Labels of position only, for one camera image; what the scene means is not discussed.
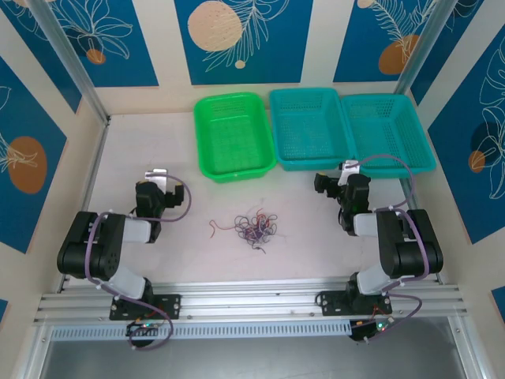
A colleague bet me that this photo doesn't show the red thin cable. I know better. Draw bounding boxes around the red thin cable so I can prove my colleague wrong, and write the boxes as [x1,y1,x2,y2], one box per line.
[208,219,238,239]
[250,210,278,238]

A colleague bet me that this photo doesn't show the teal plastic basket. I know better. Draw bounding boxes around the teal plastic basket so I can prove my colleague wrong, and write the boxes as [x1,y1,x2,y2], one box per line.
[268,87,356,173]
[339,93,437,180]

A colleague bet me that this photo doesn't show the green plastic basket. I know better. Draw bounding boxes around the green plastic basket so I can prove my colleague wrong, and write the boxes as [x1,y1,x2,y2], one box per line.
[193,91,278,185]

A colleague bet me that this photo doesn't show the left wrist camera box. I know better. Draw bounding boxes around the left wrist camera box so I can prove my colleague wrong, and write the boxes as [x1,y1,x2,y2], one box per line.
[143,168,170,191]

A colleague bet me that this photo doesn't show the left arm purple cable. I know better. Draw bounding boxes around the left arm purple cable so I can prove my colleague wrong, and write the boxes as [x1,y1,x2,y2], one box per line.
[84,175,193,352]

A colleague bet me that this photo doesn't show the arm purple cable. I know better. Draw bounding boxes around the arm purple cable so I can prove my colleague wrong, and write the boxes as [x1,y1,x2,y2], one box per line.
[342,153,432,345]
[84,175,193,352]

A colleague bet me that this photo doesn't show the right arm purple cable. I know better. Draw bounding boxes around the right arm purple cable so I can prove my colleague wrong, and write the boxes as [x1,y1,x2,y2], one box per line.
[342,153,432,345]

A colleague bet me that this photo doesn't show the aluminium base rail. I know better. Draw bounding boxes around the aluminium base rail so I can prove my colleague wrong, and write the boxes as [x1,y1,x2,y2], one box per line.
[32,277,471,324]

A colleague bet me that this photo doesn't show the slotted grey cable duct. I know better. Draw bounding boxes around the slotted grey cable duct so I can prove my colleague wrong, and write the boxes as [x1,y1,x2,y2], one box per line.
[50,318,355,341]

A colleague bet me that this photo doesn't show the aluminium frame post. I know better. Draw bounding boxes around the aluminium frame post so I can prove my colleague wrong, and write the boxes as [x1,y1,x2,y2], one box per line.
[394,0,453,96]
[28,0,112,124]

